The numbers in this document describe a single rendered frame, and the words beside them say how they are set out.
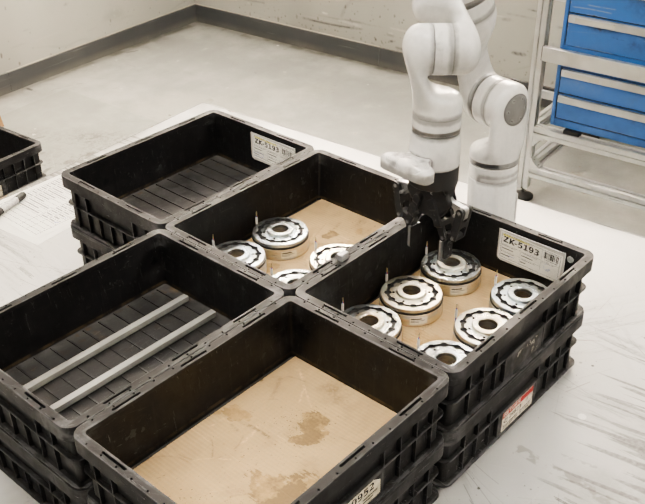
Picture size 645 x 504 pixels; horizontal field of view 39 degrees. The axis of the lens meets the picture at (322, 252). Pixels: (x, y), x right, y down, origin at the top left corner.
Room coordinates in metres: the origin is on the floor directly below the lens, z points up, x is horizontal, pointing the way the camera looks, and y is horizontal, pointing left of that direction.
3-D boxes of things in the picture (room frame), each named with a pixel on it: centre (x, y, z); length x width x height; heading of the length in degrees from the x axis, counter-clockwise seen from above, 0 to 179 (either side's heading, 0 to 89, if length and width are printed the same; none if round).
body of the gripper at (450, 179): (1.20, -0.17, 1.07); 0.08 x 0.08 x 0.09
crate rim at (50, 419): (1.09, 0.29, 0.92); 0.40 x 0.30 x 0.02; 138
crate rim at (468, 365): (1.18, -0.20, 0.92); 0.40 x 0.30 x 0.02; 138
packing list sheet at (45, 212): (1.85, 0.60, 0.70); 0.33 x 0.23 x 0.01; 143
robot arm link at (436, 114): (1.21, -0.16, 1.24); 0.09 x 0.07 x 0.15; 91
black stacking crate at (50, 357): (1.09, 0.29, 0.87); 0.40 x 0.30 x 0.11; 138
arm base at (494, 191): (1.55, -0.33, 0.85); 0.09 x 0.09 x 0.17; 45
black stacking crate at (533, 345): (1.18, -0.20, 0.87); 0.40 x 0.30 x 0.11; 138
